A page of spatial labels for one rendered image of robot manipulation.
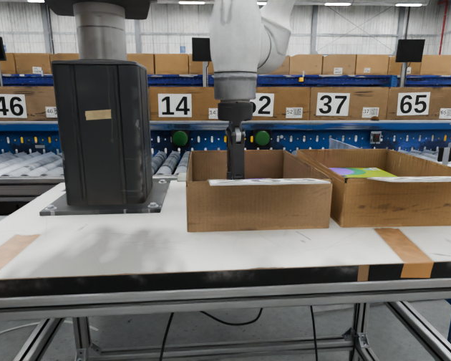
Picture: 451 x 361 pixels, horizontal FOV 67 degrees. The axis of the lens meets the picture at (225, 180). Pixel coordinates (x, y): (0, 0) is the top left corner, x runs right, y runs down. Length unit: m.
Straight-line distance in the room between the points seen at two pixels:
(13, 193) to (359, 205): 1.06
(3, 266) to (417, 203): 0.74
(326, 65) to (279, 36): 5.74
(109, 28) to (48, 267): 0.52
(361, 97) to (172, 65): 4.77
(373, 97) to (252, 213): 1.32
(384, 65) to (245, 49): 6.30
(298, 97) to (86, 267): 1.39
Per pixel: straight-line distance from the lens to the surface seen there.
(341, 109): 1.82
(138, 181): 0.81
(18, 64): 7.06
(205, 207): 0.65
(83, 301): 0.58
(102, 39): 0.85
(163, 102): 1.72
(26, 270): 0.61
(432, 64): 7.38
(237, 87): 0.71
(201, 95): 1.71
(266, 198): 0.65
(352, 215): 0.72
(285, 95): 1.74
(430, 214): 0.79
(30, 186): 1.29
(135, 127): 0.79
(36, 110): 1.90
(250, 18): 0.72
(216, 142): 1.69
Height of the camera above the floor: 1.00
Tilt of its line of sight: 14 degrees down
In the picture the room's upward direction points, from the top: straight up
